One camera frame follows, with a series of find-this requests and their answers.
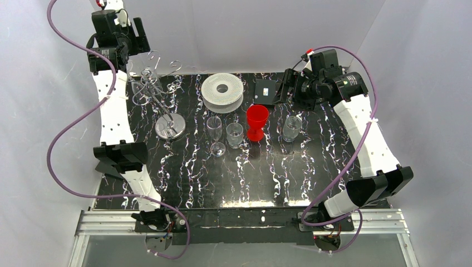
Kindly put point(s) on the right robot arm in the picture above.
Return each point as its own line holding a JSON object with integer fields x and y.
{"x": 354, "y": 101}

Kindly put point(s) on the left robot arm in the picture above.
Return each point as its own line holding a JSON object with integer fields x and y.
{"x": 115, "y": 40}

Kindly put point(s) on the clear champagne flute glass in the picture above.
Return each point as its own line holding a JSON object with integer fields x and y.
{"x": 215, "y": 130}

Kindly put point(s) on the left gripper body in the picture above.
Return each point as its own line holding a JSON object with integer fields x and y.
{"x": 133, "y": 34}

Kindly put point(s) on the red wine glass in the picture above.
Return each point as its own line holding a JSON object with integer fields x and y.
{"x": 257, "y": 116}

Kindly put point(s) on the white filament spool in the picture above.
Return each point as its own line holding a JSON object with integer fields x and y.
{"x": 222, "y": 93}

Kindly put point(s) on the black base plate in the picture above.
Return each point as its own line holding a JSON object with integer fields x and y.
{"x": 235, "y": 225}

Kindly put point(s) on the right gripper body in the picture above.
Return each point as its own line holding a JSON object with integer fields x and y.
{"x": 289, "y": 85}

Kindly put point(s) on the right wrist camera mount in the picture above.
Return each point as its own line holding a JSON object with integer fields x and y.
{"x": 306, "y": 59}

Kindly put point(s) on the chrome wine glass rack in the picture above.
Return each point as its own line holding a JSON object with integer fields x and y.
{"x": 169, "y": 125}

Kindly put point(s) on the black flat box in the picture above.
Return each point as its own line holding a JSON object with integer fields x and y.
{"x": 265, "y": 91}

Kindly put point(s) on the clear wide wine glass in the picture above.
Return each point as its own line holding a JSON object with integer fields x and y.
{"x": 145, "y": 88}

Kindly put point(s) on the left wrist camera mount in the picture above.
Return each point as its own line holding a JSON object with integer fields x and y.
{"x": 121, "y": 17}

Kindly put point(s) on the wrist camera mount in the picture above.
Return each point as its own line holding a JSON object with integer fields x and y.
{"x": 306, "y": 59}
{"x": 121, "y": 17}

